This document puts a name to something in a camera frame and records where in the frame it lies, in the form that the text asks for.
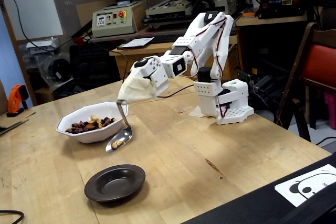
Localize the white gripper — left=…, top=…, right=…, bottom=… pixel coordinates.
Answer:
left=131, top=56, right=169, bottom=97

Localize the beige masking tape wrap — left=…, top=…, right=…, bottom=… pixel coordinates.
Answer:
left=117, top=75, right=157, bottom=104

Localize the bent metal spoon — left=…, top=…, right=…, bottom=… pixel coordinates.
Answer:
left=105, top=99, right=133, bottom=153

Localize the white robot arm with base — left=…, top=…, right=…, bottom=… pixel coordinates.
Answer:
left=159, top=11, right=255, bottom=126

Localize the white octagonal bowl blue rim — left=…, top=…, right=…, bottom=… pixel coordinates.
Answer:
left=55, top=100, right=129, bottom=144

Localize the dark brown plate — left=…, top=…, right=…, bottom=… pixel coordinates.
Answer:
left=84, top=164, right=146, bottom=203

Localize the wooden workbench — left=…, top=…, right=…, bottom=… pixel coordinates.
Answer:
left=109, top=31, right=241, bottom=82

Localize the black keyboard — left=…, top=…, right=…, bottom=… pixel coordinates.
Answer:
left=148, top=33, right=182, bottom=45

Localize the white printed paper sheet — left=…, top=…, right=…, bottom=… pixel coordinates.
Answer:
left=117, top=37, right=155, bottom=51

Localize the beige control box red button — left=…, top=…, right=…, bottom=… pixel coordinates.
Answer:
left=91, top=1, right=145, bottom=38

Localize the beige tape patch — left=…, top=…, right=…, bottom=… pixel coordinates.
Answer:
left=188, top=106, right=207, bottom=118

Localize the black plastic crate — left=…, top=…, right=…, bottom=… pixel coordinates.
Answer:
left=69, top=43, right=120, bottom=86

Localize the mixed nuts pile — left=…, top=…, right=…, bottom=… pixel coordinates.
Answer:
left=65, top=114, right=118, bottom=134

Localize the green circuit board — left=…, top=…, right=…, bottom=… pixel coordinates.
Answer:
left=237, top=70, right=255, bottom=88

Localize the clear plastic bag black item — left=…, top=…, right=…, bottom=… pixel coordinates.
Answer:
left=39, top=52, right=74, bottom=90

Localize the black power adapter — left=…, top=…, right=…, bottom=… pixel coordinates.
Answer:
left=251, top=74, right=276, bottom=92

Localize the white small box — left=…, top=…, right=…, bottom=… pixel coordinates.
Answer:
left=25, top=37, right=60, bottom=55

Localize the wooden shelf board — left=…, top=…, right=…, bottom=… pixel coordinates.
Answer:
left=236, top=14, right=308, bottom=27

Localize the wooden easel leg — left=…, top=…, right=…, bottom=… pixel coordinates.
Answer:
left=0, top=0, right=38, bottom=107

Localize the white board panel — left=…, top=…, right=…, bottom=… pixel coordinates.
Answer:
left=0, top=0, right=64, bottom=41

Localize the orange and black hand tool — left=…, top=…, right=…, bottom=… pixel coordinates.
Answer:
left=6, top=84, right=29, bottom=118

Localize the dark flat metal strip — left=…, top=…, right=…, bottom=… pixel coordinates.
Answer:
left=0, top=118, right=30, bottom=136

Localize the wooden chair red cushion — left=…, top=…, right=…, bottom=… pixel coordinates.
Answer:
left=274, top=22, right=336, bottom=143

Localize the black case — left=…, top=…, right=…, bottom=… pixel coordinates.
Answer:
left=183, top=152, right=336, bottom=224

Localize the white panda card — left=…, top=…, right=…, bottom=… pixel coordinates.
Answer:
left=274, top=163, right=336, bottom=208

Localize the pink plastic object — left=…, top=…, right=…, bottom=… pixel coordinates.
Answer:
left=323, top=92, right=336, bottom=130

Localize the thin black power cable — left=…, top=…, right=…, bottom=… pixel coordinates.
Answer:
left=83, top=37, right=194, bottom=98

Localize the black cable on board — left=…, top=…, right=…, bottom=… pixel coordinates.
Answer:
left=0, top=0, right=79, bottom=52

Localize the thick black cable loop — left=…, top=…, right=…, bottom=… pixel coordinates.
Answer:
left=0, top=209, right=25, bottom=224

